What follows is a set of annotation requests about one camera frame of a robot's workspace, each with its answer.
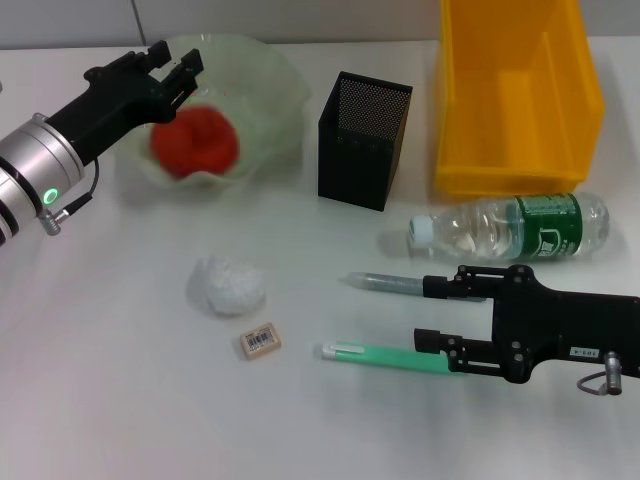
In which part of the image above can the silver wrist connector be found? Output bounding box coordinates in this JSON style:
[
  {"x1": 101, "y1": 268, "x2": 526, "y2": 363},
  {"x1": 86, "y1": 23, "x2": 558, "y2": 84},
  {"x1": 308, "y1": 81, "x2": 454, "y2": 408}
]
[
  {"x1": 602, "y1": 351, "x2": 624, "y2": 396},
  {"x1": 38, "y1": 207, "x2": 71, "y2": 236}
]

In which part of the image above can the grey glitter pen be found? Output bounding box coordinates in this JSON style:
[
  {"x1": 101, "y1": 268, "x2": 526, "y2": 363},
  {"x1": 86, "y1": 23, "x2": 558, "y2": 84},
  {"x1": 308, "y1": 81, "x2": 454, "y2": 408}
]
[{"x1": 338, "y1": 271, "x2": 489, "y2": 305}]

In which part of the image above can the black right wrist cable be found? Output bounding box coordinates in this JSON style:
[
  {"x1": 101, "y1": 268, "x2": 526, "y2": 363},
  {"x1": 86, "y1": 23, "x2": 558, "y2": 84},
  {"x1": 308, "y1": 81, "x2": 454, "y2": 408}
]
[{"x1": 577, "y1": 372, "x2": 609, "y2": 397}]

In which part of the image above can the green glass fruit plate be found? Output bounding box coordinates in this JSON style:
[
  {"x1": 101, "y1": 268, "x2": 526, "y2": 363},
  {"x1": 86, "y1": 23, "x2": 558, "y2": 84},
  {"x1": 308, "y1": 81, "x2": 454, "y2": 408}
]
[{"x1": 112, "y1": 32, "x2": 312, "y2": 190}]

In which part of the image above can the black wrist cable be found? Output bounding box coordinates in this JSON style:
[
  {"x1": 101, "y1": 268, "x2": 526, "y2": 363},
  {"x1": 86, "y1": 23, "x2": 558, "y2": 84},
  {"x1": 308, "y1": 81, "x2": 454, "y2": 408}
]
[
  {"x1": 577, "y1": 372, "x2": 609, "y2": 397},
  {"x1": 58, "y1": 157, "x2": 100, "y2": 217}
]

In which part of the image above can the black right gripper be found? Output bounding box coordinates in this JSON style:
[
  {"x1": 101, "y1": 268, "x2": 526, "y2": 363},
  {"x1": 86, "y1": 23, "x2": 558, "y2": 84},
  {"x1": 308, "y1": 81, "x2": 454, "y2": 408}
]
[{"x1": 413, "y1": 265, "x2": 640, "y2": 384}]

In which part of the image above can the beige eraser with barcode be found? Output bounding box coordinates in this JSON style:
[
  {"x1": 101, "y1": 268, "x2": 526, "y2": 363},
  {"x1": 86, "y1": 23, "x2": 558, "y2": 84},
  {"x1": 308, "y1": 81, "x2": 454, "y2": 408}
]
[{"x1": 236, "y1": 321, "x2": 282, "y2": 360}]

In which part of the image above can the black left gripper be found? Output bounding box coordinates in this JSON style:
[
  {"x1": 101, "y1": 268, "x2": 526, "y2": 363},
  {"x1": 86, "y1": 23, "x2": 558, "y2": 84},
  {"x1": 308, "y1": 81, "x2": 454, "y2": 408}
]
[{"x1": 47, "y1": 40, "x2": 205, "y2": 160}]

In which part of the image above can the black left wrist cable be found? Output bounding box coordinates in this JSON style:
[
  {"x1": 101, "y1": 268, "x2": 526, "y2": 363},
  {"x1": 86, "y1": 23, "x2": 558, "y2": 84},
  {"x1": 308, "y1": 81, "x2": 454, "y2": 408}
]
[{"x1": 58, "y1": 157, "x2": 100, "y2": 217}]

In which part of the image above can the green pen with white clip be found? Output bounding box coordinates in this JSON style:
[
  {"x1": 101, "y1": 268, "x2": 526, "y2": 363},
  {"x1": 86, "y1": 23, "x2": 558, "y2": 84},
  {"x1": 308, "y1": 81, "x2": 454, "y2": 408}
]
[{"x1": 314, "y1": 341, "x2": 471, "y2": 377}]

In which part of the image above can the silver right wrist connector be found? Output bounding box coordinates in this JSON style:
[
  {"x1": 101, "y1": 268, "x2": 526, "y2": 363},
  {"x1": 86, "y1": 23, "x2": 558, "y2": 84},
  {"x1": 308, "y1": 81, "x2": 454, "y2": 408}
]
[{"x1": 602, "y1": 351, "x2": 624, "y2": 396}]

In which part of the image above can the yellow plastic bin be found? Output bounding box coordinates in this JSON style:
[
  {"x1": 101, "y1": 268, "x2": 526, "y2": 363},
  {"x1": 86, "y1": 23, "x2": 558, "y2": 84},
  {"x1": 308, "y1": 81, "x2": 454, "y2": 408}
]
[{"x1": 432, "y1": 0, "x2": 607, "y2": 197}]

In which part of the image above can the white paper ball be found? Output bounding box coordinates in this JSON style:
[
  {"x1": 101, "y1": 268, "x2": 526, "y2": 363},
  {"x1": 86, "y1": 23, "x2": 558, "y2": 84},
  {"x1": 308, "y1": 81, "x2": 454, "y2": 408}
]
[{"x1": 185, "y1": 253, "x2": 267, "y2": 317}]

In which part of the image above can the black mesh pen holder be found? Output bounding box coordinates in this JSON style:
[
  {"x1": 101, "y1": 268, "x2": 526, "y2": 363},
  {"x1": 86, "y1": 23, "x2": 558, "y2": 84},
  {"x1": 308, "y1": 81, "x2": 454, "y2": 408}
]
[{"x1": 317, "y1": 70, "x2": 414, "y2": 212}]

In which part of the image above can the clear green-label water bottle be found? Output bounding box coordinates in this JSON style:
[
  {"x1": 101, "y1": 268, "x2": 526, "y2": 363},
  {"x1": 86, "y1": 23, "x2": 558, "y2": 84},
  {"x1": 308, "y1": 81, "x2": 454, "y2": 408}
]
[{"x1": 408, "y1": 192, "x2": 612, "y2": 264}]

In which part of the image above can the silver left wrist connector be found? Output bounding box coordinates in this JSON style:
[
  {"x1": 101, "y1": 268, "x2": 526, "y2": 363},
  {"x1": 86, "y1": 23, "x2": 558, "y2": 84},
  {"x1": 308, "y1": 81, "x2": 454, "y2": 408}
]
[{"x1": 38, "y1": 207, "x2": 71, "y2": 236}]

